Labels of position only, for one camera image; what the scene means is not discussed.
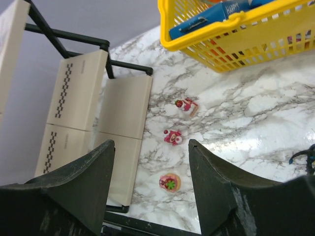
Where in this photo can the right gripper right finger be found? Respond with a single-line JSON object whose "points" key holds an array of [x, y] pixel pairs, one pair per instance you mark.
{"points": [[233, 202]]}

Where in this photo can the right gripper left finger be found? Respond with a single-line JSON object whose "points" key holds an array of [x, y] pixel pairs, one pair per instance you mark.
{"points": [[69, 201]]}

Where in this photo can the beige tiered shelf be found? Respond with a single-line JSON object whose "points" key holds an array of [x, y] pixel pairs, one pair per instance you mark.
{"points": [[94, 99]]}

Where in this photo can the strawberry tart toy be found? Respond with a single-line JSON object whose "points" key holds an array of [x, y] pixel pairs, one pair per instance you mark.
{"points": [[170, 182]]}

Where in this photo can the pink bear toy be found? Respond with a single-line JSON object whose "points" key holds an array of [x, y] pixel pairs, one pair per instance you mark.
{"points": [[173, 137]]}

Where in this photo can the strawberry cake slice toy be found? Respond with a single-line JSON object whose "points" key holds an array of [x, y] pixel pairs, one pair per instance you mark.
{"points": [[188, 106]]}

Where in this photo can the yellow plastic basket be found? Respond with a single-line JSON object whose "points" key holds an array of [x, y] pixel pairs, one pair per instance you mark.
{"points": [[274, 30]]}

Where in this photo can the blue box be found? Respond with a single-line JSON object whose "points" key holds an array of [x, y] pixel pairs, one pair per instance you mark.
{"points": [[217, 13]]}

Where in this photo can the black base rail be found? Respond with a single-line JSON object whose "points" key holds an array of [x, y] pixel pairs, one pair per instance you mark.
{"points": [[143, 227]]}

